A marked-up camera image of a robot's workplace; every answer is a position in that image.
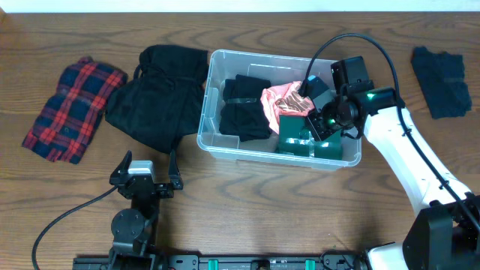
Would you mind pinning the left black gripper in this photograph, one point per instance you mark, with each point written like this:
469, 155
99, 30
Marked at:
174, 184

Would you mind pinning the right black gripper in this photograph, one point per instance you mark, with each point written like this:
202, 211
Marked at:
315, 121

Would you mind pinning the green taped garment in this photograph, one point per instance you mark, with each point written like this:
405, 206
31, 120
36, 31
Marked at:
296, 139

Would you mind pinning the pink printed t-shirt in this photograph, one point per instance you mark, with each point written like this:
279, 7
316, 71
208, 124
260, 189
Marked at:
284, 100

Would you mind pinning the clear plastic storage bin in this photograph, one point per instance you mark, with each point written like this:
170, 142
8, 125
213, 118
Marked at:
278, 69

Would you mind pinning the black taped garment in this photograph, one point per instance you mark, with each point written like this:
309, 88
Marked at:
242, 114

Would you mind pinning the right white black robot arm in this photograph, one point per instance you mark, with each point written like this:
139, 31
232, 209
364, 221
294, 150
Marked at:
445, 233

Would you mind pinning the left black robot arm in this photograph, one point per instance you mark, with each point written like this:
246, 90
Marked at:
134, 229

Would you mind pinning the large black folded garment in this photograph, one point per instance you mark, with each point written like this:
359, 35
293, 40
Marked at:
164, 100

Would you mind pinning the red navy plaid shirt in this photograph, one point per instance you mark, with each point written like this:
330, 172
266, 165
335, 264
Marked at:
69, 119

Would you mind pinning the dark navy folded garment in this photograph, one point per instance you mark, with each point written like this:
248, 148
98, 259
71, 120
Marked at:
441, 78

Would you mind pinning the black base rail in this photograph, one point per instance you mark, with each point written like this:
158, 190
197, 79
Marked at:
329, 261

